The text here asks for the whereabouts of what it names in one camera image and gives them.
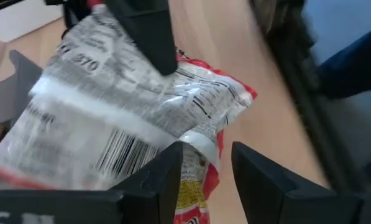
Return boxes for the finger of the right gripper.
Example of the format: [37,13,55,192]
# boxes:
[104,0,179,77]
[45,0,93,31]

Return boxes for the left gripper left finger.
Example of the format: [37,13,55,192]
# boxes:
[109,141,184,224]

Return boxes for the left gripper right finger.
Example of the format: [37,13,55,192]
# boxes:
[231,141,364,224]

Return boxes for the black aluminium table frame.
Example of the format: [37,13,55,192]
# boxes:
[250,0,371,200]

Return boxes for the person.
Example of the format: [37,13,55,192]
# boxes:
[314,23,371,101]

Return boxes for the red Maruchan ramen pack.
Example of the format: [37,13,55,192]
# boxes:
[0,4,258,224]

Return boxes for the white plastic bin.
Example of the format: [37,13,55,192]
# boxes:
[0,0,64,44]

